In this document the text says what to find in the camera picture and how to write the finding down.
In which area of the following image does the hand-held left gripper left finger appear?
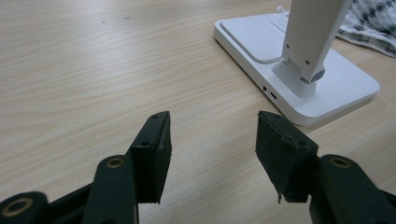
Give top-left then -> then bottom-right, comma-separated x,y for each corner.
125,110 -> 173,205

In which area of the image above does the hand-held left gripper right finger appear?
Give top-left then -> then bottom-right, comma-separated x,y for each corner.
254,110 -> 319,204

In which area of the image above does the white desk lamp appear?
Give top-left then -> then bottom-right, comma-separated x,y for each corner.
213,0 -> 382,127

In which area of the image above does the white grey patterned cloth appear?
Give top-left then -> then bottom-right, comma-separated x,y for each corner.
276,0 -> 396,59

